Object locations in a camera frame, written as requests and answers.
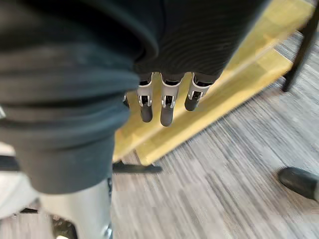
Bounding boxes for white object with black band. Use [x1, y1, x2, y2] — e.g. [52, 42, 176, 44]
[0, 140, 42, 220]

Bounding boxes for dark robot foot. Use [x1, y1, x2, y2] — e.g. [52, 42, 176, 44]
[277, 167, 319, 200]

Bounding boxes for yellow wooden shoe rack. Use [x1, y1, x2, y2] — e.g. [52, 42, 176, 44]
[112, 0, 319, 174]

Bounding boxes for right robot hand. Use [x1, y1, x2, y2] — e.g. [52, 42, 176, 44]
[0, 0, 269, 239]

